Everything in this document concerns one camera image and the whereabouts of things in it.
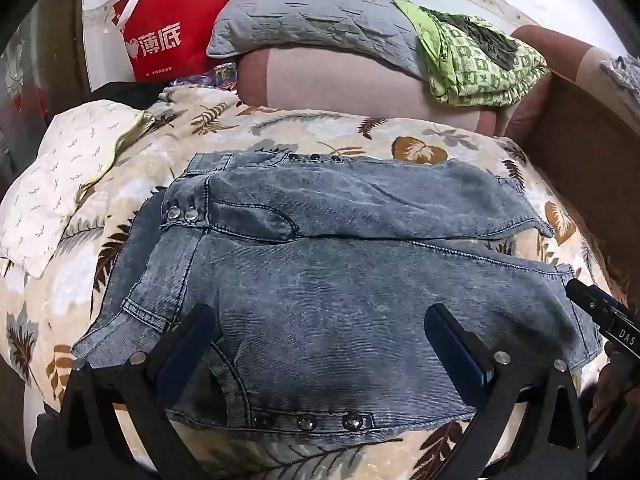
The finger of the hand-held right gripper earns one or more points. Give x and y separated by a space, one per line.
587 297

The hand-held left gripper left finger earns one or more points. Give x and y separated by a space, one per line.
187 355

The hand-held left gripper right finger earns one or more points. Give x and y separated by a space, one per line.
452 350

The grey-blue denim pants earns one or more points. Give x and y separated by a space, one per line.
325 285

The brown wooden board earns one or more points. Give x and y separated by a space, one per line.
590 160

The white pillow with small print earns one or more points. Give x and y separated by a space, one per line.
60 175

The light grey crumpled cloth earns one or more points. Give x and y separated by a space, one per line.
622 77

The green patterned cloth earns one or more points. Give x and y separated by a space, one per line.
465 77

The cream leaf print blanket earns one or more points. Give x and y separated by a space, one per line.
310 125

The black cloth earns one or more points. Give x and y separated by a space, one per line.
125 96

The purple snack packets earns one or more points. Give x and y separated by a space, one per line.
205 79

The dark grey-green cloth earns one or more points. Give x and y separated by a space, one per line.
480 35

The pink and brown plush cushion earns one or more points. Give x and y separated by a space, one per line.
325 80

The red shopping bag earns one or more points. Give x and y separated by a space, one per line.
170 35

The grey quilted pillow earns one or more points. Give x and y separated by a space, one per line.
310 15

